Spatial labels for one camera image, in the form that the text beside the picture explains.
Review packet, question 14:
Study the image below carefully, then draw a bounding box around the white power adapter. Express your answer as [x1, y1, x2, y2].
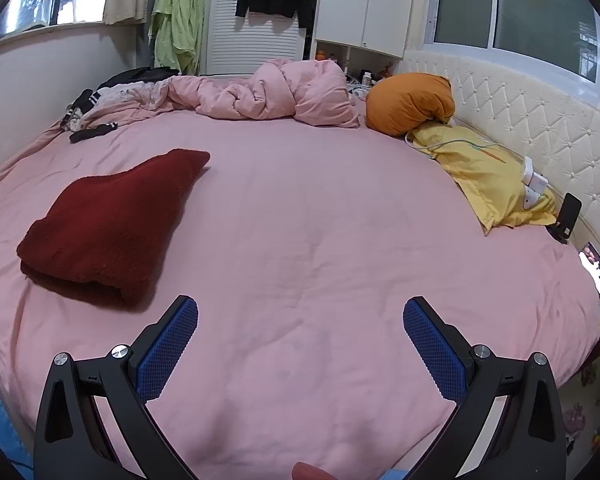
[521, 157, 549, 207]

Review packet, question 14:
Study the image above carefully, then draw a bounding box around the patterned floor mat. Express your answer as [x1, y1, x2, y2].
[555, 330, 600, 461]

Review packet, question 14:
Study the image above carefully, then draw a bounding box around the orange pillow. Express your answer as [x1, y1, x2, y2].
[366, 73, 456, 137]

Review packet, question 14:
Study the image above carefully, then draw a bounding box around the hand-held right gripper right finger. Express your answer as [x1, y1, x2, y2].
[402, 296, 567, 480]

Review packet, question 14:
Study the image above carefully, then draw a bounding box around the black clothes pile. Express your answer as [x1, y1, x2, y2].
[97, 66, 181, 90]

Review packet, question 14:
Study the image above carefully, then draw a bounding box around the person's right hand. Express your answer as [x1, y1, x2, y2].
[291, 462, 333, 480]

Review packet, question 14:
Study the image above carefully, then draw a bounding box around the pink duvet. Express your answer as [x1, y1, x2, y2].
[167, 58, 361, 128]

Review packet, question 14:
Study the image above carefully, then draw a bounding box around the lit smartphone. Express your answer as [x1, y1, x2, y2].
[578, 241, 600, 296]

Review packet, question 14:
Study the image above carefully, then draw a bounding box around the green hanging garment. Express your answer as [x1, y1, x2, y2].
[147, 0, 211, 73]

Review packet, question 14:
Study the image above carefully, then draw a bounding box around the dark red knit sweater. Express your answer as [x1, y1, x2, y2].
[16, 148, 211, 311]

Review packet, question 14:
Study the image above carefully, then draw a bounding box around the white louvered door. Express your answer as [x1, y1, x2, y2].
[200, 0, 308, 77]

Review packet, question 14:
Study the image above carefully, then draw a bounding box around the white framed window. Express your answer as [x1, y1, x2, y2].
[427, 0, 600, 111]

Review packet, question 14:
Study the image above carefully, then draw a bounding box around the black sock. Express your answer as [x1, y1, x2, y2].
[69, 122, 118, 144]

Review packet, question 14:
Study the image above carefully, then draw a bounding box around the yellow pillow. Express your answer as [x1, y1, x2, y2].
[411, 122, 558, 236]

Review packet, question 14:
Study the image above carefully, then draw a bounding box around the white cable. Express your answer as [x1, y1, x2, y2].
[405, 130, 531, 166]

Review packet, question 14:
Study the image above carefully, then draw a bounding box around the white cabinet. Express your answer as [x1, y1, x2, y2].
[310, 0, 418, 81]

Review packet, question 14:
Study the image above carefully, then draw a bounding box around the white tufted headboard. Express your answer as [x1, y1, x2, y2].
[397, 49, 600, 311]

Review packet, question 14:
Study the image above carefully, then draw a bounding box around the pink bed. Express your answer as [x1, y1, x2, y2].
[0, 72, 600, 480]

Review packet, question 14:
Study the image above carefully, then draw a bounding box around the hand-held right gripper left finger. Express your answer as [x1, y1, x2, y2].
[32, 295, 200, 480]

